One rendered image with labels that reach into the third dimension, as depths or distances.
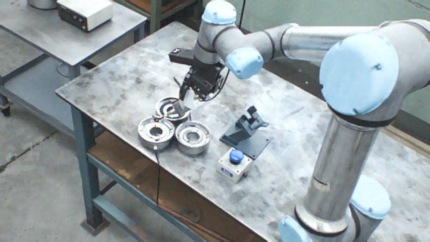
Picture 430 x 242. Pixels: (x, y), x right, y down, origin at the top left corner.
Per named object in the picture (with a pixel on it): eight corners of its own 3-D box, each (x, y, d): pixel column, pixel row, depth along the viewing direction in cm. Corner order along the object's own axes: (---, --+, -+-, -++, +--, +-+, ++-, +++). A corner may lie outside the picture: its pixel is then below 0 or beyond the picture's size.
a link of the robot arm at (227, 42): (281, 50, 99) (254, 19, 104) (241, 62, 94) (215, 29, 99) (271, 74, 105) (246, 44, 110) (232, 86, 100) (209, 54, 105)
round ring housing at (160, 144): (138, 124, 133) (139, 115, 130) (173, 126, 134) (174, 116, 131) (136, 150, 125) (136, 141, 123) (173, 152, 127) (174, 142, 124)
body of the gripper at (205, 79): (203, 103, 118) (213, 72, 109) (179, 86, 121) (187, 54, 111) (220, 91, 123) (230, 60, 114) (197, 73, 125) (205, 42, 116)
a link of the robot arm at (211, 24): (218, 22, 97) (199, -2, 101) (207, 58, 106) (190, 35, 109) (246, 17, 101) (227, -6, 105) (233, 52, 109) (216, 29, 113)
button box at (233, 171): (215, 171, 124) (218, 160, 121) (229, 156, 129) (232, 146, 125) (238, 186, 121) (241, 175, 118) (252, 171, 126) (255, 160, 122)
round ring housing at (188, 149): (209, 157, 127) (211, 148, 125) (173, 154, 126) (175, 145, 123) (209, 131, 135) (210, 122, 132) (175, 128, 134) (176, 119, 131)
